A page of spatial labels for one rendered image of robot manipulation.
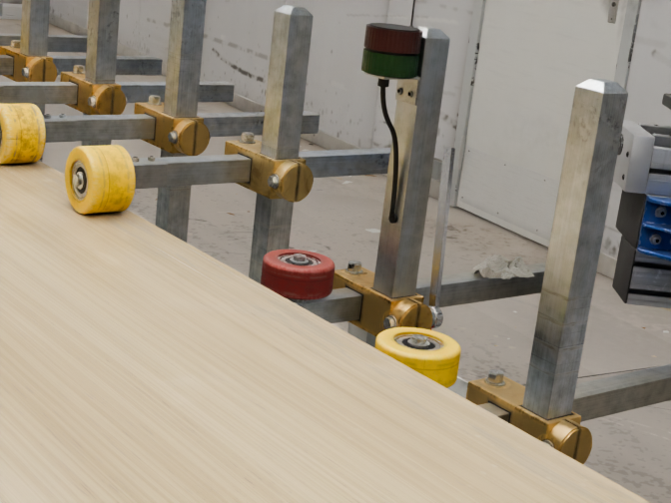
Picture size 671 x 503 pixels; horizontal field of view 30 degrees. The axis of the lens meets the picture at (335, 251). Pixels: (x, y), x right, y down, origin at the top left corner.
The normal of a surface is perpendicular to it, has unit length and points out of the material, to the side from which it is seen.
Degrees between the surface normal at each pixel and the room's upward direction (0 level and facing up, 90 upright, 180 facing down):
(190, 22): 90
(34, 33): 90
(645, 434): 0
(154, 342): 0
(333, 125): 90
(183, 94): 90
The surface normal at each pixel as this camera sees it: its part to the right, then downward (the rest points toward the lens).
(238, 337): 0.11, -0.95
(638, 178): 0.01, 0.28
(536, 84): -0.85, 0.05
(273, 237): 0.59, 0.29
